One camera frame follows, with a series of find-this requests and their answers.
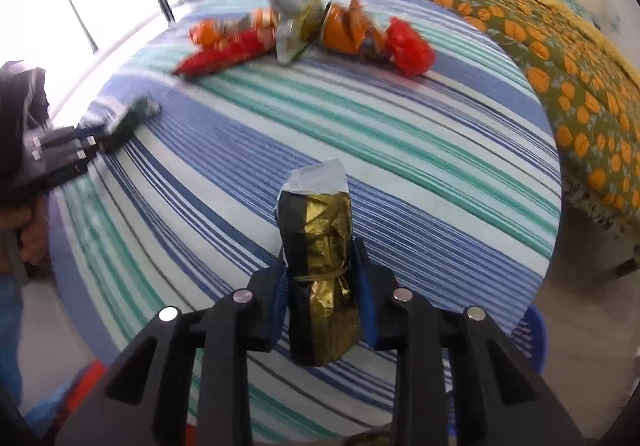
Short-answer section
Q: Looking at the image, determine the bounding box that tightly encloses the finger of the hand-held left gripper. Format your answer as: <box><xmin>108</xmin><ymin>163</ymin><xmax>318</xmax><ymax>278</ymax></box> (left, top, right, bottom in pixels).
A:
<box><xmin>30</xmin><ymin>118</ymin><xmax>146</xmax><ymax>177</ymax></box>
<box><xmin>22</xmin><ymin>98</ymin><xmax>132</xmax><ymax>149</ymax></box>

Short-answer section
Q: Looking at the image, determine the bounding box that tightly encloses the gold black foil wrapper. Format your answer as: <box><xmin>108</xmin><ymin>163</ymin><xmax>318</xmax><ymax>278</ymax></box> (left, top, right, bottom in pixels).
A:
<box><xmin>276</xmin><ymin>158</ymin><xmax>363</xmax><ymax>367</ymax></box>

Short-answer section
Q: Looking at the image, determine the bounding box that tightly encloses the blue plastic basket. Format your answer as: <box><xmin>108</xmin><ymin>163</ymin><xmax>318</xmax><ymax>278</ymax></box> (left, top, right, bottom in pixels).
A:
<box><xmin>445</xmin><ymin>303</ymin><xmax>551</xmax><ymax>437</ymax></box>

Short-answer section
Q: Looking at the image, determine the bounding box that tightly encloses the dark green wrapper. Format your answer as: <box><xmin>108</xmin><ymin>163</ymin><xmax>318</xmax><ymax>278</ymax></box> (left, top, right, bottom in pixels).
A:
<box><xmin>127</xmin><ymin>96</ymin><xmax>162</xmax><ymax>127</ymax></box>

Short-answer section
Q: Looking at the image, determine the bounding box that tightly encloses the pumpkin print quilt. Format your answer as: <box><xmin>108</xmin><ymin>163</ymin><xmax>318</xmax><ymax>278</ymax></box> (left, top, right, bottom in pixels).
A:
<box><xmin>245</xmin><ymin>0</ymin><xmax>640</xmax><ymax>227</ymax></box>

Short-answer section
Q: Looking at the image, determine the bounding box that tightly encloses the person's left hand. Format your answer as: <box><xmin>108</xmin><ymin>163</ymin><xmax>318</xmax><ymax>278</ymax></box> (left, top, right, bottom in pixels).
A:
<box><xmin>15</xmin><ymin>206</ymin><xmax>49</xmax><ymax>269</ymax></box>

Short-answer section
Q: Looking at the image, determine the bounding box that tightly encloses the striped tablecloth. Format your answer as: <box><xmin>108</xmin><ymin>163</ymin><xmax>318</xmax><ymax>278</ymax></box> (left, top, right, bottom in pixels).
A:
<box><xmin>47</xmin><ymin>0</ymin><xmax>563</xmax><ymax>442</ymax></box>

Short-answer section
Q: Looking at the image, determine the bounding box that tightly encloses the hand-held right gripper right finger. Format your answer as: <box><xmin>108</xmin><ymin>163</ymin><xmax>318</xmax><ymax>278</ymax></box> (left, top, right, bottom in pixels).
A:
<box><xmin>352</xmin><ymin>238</ymin><xmax>583</xmax><ymax>446</ymax></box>

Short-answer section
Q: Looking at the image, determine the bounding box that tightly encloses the silver foil packet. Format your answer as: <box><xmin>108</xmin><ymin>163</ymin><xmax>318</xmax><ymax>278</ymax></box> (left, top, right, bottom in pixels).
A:
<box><xmin>262</xmin><ymin>0</ymin><xmax>326</xmax><ymax>64</ymax></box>

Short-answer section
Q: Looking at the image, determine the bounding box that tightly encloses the red snack packet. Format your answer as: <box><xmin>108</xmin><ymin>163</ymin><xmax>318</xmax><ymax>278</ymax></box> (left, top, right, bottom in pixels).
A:
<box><xmin>172</xmin><ymin>28</ymin><xmax>273</xmax><ymax>77</ymax></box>

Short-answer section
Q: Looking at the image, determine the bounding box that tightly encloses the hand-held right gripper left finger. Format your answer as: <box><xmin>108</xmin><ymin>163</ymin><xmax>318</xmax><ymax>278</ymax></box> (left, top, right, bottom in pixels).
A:
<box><xmin>55</xmin><ymin>266</ymin><xmax>288</xmax><ymax>446</ymax></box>

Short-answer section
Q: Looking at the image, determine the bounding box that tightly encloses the leaf print bed skirt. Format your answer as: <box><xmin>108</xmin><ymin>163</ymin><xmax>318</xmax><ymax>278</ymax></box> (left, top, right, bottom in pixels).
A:
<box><xmin>562</xmin><ymin>176</ymin><xmax>640</xmax><ymax>239</ymax></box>

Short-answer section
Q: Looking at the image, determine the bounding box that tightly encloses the red plastic bag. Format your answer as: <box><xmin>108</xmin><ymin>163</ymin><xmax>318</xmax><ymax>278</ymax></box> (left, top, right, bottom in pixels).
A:
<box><xmin>385</xmin><ymin>17</ymin><xmax>436</xmax><ymax>76</ymax></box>

